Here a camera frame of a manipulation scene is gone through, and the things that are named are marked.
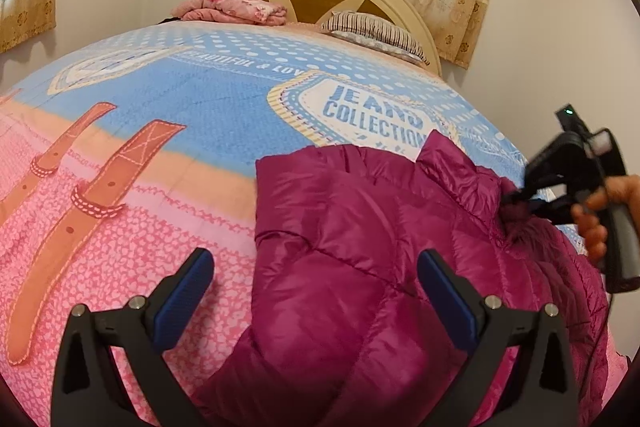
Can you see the magenta down jacket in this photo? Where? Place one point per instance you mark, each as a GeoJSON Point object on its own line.
{"type": "Point", "coordinates": [350, 257]}

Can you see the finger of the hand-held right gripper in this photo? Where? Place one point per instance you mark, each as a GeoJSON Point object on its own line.
{"type": "Point", "coordinates": [535, 193]}

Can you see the pink and blue printed bedsheet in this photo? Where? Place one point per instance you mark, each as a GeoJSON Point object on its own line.
{"type": "Point", "coordinates": [150, 82]}

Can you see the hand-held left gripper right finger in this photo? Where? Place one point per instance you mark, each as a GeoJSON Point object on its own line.
{"type": "Point", "coordinates": [447, 302]}

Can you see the striped pillow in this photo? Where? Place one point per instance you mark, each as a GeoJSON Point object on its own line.
{"type": "Point", "coordinates": [370, 29]}

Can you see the person's right hand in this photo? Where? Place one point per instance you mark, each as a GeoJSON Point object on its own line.
{"type": "Point", "coordinates": [595, 232]}

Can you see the pink floral folded blanket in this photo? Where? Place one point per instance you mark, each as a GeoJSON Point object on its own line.
{"type": "Point", "coordinates": [230, 7]}

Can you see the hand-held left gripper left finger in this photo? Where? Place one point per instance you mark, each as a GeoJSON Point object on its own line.
{"type": "Point", "coordinates": [182, 302]}

